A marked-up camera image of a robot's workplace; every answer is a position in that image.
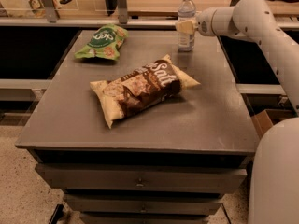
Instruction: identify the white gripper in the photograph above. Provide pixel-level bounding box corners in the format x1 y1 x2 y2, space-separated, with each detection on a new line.
175 7 221 36

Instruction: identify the clear blue plastic water bottle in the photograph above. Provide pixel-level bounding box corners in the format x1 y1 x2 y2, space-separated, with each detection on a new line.
178 0 196 51

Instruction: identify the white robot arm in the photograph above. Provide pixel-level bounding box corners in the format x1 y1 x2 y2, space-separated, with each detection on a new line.
175 0 299 224

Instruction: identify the brown and cream snack bag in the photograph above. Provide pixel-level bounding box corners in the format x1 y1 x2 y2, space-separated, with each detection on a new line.
90 55 199 128

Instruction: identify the green rice chip bag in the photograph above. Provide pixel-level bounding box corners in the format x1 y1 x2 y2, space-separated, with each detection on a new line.
75 24 128 61

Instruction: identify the wooden shelf board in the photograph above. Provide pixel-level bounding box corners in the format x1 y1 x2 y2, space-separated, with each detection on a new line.
126 0 293 18

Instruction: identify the cardboard box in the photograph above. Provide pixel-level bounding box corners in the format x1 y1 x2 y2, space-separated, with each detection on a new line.
251 109 294 138

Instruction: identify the grey drawer cabinet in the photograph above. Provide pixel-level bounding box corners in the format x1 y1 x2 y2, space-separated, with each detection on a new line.
17 31 259 224

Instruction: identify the snack package behind glass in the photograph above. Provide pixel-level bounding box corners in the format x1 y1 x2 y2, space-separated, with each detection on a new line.
0 0 62 19

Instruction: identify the metal railing post middle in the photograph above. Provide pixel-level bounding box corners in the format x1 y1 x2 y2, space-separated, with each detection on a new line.
117 0 128 24

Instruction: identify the metal railing post left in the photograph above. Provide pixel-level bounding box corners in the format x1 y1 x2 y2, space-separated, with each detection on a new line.
42 0 59 23

